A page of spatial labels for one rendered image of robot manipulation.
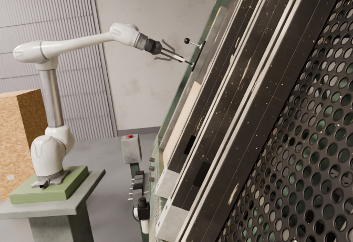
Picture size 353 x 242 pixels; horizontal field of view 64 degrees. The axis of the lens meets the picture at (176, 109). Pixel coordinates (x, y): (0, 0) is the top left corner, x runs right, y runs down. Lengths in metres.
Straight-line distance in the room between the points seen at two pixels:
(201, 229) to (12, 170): 2.84
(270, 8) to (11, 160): 2.94
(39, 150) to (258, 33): 1.40
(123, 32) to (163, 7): 3.56
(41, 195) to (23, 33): 4.39
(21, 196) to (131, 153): 0.70
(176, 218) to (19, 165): 2.54
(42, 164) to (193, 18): 3.86
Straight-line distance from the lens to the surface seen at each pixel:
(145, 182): 1.78
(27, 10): 5.87
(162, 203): 1.21
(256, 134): 0.64
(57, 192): 1.78
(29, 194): 1.87
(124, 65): 5.24
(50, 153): 1.82
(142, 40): 1.60
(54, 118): 1.97
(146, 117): 5.31
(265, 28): 0.88
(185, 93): 1.74
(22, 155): 3.27
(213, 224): 0.71
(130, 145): 2.01
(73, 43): 1.72
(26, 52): 1.78
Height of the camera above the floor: 1.51
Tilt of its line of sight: 12 degrees down
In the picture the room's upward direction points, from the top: 7 degrees counter-clockwise
